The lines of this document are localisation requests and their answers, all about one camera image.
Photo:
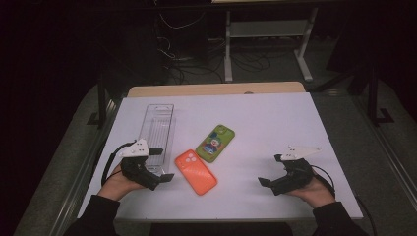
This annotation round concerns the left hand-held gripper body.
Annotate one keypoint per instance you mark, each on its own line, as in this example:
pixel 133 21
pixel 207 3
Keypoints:
pixel 136 168

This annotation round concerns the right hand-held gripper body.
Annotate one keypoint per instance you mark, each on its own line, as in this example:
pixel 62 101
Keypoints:
pixel 295 175

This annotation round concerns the clear plastic tray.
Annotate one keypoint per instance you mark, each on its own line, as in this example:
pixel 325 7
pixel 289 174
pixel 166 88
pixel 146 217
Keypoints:
pixel 160 126

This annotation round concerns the orange phone case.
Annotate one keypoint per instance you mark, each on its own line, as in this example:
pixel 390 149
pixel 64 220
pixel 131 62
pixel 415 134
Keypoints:
pixel 196 172

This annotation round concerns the green cartoon phone case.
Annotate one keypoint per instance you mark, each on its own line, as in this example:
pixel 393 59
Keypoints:
pixel 214 143

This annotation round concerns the person's left hand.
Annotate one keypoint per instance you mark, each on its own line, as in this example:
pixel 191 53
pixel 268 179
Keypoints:
pixel 114 187

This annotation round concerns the person's right hand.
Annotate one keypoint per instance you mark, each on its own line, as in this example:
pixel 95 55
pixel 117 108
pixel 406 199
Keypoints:
pixel 316 196

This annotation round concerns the white table board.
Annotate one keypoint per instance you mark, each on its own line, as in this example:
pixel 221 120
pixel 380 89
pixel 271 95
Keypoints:
pixel 262 131

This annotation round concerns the black metal stand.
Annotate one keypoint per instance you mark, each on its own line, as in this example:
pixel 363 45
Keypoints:
pixel 373 98
pixel 102 101

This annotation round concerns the light wooden table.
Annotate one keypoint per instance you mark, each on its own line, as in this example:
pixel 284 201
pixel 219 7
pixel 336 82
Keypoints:
pixel 216 88

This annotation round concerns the white metal desk frame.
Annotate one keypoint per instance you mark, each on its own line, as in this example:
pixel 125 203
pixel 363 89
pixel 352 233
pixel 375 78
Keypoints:
pixel 267 29

